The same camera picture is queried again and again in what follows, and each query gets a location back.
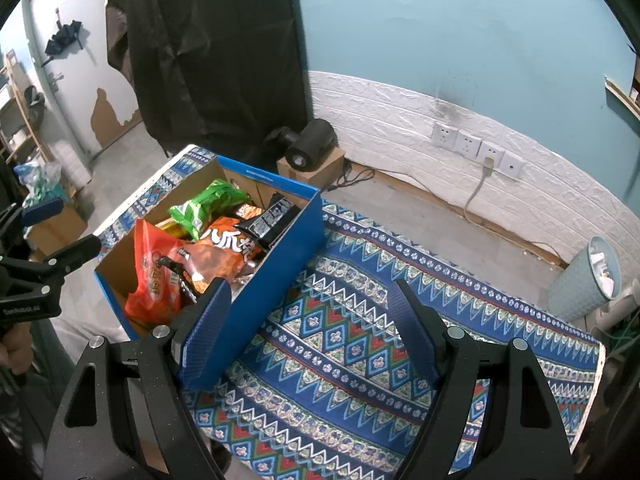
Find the black power cable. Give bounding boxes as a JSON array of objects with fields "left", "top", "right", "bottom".
[{"left": 319, "top": 167, "right": 376, "bottom": 194}]

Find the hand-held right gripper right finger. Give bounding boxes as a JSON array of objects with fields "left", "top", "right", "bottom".
[{"left": 389, "top": 280, "right": 574, "bottom": 480}]

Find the white wall socket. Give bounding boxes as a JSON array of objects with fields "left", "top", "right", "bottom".
[
  {"left": 454, "top": 130, "right": 484, "bottom": 156},
  {"left": 499, "top": 152, "right": 528, "bottom": 180},
  {"left": 430, "top": 121, "right": 459, "bottom": 149},
  {"left": 477, "top": 139, "right": 506, "bottom": 167}
]

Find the brown cardboard carton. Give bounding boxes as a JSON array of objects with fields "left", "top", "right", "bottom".
[{"left": 24, "top": 203, "right": 87, "bottom": 261}]

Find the orange black snack packet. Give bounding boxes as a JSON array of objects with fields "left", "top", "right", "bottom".
[{"left": 160, "top": 215, "right": 261, "bottom": 297}]

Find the white peeling door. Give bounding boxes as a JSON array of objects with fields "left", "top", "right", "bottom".
[{"left": 27, "top": 0, "right": 146, "bottom": 162}]

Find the black cloth backdrop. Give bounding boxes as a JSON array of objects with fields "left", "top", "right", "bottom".
[{"left": 104, "top": 0, "right": 312, "bottom": 159}]

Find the light blue trash bin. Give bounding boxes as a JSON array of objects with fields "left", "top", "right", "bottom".
[{"left": 547, "top": 235, "right": 623, "bottom": 324}]

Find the white pipe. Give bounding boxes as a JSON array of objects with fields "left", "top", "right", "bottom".
[{"left": 589, "top": 289, "right": 640, "bottom": 334}]

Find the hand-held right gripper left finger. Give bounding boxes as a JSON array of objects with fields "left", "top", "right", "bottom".
[{"left": 42, "top": 276, "right": 234, "bottom": 480}]

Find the grey plug cable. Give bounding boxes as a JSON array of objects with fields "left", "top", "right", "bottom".
[{"left": 462, "top": 156, "right": 497, "bottom": 224}]

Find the wooden wall shelf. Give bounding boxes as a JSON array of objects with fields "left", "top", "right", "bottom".
[{"left": 603, "top": 54, "right": 640, "bottom": 122}]

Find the teal plastic bag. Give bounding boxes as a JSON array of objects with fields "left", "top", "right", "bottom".
[{"left": 13, "top": 159, "right": 69, "bottom": 206}]

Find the wooden storage rack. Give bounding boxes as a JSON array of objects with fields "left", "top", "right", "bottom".
[{"left": 0, "top": 49, "right": 49, "bottom": 172}]

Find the small cardboard box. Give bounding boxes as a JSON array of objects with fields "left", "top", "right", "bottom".
[{"left": 276, "top": 147, "right": 347, "bottom": 191}]

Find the orange red snack packet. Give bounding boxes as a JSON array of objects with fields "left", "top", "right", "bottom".
[{"left": 123, "top": 218, "right": 194, "bottom": 326}]

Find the patterned blue tablecloth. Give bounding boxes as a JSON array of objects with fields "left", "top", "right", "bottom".
[{"left": 95, "top": 143, "right": 607, "bottom": 480}]

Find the person's left hand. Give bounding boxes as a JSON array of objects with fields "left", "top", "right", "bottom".
[{"left": 0, "top": 320, "right": 36, "bottom": 377}]

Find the long gold snack packet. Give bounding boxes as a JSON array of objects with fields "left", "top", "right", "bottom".
[{"left": 154, "top": 217, "right": 189, "bottom": 241}]

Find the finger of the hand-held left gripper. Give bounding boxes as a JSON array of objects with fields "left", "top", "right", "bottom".
[
  {"left": 0, "top": 233, "right": 103, "bottom": 286},
  {"left": 0, "top": 196, "right": 66, "bottom": 261}
]

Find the black folded umbrella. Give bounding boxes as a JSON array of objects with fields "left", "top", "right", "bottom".
[{"left": 43, "top": 7, "right": 86, "bottom": 66}]

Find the small orange snack packet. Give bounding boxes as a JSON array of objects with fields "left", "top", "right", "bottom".
[{"left": 233, "top": 201, "right": 267, "bottom": 221}]

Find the green snack packet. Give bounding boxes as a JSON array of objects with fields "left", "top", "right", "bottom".
[{"left": 168, "top": 178, "right": 251, "bottom": 241}]

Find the blue cardboard box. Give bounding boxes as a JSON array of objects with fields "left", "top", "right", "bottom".
[{"left": 94, "top": 155, "right": 325, "bottom": 392}]

